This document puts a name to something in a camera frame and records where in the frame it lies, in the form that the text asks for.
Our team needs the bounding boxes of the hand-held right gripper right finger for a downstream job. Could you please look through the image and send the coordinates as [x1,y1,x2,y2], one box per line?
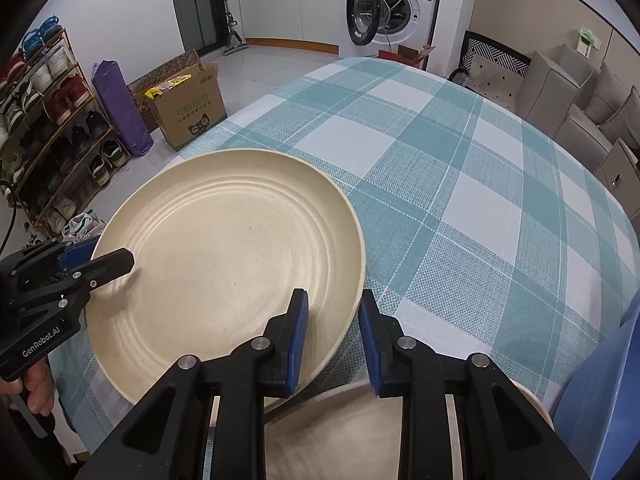
[357,289,591,480]

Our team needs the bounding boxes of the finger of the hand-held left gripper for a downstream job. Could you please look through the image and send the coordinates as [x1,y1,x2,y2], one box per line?
[75,248,136,288]
[57,239,101,271]

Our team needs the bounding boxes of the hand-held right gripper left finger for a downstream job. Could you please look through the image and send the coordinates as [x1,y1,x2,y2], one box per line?
[75,288,309,480]

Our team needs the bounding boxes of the cream plate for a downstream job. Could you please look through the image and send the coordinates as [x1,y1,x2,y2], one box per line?
[262,377,556,480]
[84,149,367,413]

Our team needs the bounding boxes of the large blue bowl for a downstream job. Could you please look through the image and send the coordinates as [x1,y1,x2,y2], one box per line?
[552,305,640,480]

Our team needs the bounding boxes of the person's left hand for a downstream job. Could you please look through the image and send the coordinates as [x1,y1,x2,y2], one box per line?
[20,357,57,417]

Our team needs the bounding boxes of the white sneakers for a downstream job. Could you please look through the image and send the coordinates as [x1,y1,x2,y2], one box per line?
[62,212,107,241]

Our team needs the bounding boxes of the metal shoe rack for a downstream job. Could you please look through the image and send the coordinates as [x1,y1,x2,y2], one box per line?
[0,17,133,231]

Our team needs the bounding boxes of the purple bag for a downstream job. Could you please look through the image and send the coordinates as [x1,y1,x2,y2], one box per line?
[92,60,153,158]

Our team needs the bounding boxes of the rows of shoes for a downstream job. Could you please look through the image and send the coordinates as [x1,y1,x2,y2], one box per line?
[0,17,128,226]

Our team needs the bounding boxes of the teal checked tablecloth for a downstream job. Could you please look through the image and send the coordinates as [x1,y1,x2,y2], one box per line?
[47,56,640,453]

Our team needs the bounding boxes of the brown cardboard box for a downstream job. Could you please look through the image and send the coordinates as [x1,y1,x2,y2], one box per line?
[145,62,226,151]

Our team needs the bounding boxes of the patterned flat cardboard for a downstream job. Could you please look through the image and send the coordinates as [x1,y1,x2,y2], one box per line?
[127,49,203,92]

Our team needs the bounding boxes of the upright vacuum cleaner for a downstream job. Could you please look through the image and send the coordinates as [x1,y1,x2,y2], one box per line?
[222,0,248,58]

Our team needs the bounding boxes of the dark sliding door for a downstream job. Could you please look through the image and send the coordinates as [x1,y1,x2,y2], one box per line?
[167,0,221,46]

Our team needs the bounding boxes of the red cardboard box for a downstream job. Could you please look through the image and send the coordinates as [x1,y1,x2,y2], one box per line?
[377,44,436,70]

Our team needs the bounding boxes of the black patterned chair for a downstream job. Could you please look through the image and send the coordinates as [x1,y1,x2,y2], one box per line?
[450,30,531,111]

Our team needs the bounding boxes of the grey side cabinet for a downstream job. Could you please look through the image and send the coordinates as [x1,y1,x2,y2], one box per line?
[595,137,640,206]

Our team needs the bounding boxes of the white base cabinets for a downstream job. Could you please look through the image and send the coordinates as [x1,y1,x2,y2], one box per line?
[235,0,346,53]

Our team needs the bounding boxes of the grey sofa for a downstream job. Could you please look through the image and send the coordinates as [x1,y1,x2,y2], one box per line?
[515,42,640,171]

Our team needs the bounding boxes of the white washing machine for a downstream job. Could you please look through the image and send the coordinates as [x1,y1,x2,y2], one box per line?
[341,0,446,58]

